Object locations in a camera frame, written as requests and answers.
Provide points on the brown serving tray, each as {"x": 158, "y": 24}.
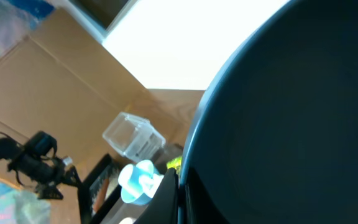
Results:
{"x": 121, "y": 210}

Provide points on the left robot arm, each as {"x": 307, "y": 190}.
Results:
{"x": 21, "y": 179}

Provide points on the light blue small bowl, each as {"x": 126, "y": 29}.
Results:
{"x": 149, "y": 185}

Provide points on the blue plate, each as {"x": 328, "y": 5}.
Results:
{"x": 275, "y": 137}

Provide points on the white paper cup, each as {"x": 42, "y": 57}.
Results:
{"x": 127, "y": 220}

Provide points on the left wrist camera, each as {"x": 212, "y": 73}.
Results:
{"x": 67, "y": 161}

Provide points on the brown cardboard box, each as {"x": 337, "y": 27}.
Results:
{"x": 60, "y": 80}

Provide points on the pile of white rice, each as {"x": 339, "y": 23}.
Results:
{"x": 113, "y": 182}

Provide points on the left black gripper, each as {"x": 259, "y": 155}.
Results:
{"x": 37, "y": 160}

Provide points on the black rectangular tray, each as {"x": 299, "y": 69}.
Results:
{"x": 89, "y": 189}

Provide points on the yellow snack packet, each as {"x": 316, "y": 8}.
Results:
{"x": 175, "y": 164}

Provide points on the orange carrot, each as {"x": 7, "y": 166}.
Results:
{"x": 101, "y": 196}

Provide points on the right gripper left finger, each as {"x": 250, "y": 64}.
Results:
{"x": 163, "y": 208}

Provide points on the clear plastic bin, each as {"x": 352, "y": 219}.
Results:
{"x": 133, "y": 137}

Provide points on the light blue cup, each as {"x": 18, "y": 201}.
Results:
{"x": 129, "y": 179}

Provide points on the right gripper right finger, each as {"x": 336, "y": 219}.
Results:
{"x": 200, "y": 209}

